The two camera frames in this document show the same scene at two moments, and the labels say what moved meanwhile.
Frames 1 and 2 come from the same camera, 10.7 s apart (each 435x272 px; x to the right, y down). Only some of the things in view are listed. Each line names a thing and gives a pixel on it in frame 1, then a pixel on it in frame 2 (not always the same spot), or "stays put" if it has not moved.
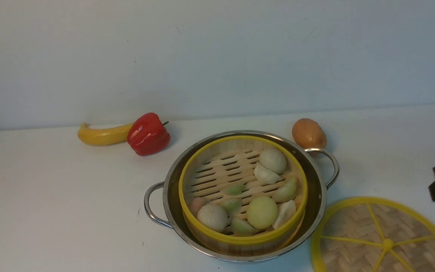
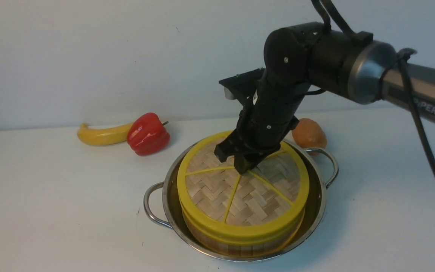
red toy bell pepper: (147, 135) stays put
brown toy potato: (307, 133) stays put
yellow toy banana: (110, 135) stays put
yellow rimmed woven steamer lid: (382, 234) → (265, 203)
